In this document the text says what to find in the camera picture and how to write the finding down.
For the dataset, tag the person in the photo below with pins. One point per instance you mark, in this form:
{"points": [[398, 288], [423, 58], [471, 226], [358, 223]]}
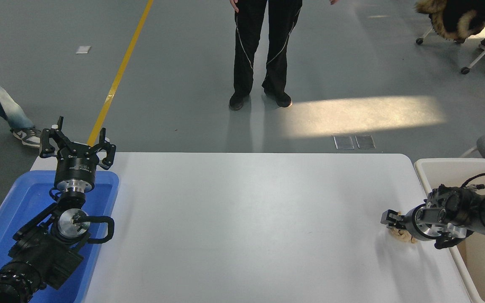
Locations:
{"points": [[9, 109], [246, 50]]}

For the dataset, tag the tan paper ball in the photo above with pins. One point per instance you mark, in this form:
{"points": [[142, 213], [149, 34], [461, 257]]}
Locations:
{"points": [[404, 236]]}

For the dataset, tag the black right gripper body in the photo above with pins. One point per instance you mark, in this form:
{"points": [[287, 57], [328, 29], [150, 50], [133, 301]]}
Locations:
{"points": [[409, 223]]}

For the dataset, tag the black fur-trimmed coat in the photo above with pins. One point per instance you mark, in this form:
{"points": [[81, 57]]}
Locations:
{"points": [[457, 17]]}

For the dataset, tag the white wheeled chair frame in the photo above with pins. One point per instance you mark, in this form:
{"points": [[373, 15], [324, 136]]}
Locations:
{"points": [[480, 54]]}

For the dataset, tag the blue plastic tray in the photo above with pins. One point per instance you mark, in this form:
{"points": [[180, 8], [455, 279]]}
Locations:
{"points": [[23, 198]]}

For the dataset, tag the person's right hand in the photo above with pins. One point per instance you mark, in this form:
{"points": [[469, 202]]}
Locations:
{"points": [[235, 5]]}

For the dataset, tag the brown cardboard piece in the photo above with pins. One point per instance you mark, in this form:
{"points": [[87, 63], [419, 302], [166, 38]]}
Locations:
{"points": [[462, 254]]}

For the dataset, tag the large pale bin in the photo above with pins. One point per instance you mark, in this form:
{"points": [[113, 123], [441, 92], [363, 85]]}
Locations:
{"points": [[440, 172]]}

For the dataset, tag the metal floor plate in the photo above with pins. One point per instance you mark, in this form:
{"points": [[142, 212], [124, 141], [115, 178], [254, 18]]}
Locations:
{"points": [[344, 143], [365, 142]]}

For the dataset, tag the white paper scrap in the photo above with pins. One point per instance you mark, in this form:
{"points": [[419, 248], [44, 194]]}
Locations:
{"points": [[83, 49]]}

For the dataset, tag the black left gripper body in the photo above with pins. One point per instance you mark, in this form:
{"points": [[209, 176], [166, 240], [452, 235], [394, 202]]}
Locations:
{"points": [[75, 166]]}

